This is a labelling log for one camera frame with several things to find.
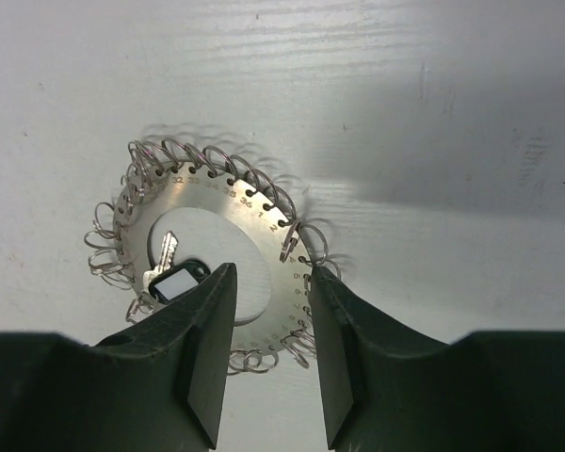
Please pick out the black tag key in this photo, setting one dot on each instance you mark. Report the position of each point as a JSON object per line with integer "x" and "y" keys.
{"x": 167, "y": 281}

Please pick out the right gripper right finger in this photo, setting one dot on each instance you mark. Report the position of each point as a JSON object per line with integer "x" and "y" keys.
{"x": 387, "y": 387}

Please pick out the metal key organizer disc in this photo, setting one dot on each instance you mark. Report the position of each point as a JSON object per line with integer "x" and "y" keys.
{"x": 192, "y": 208}

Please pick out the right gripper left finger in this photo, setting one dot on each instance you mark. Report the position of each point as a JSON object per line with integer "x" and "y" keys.
{"x": 155, "y": 386}

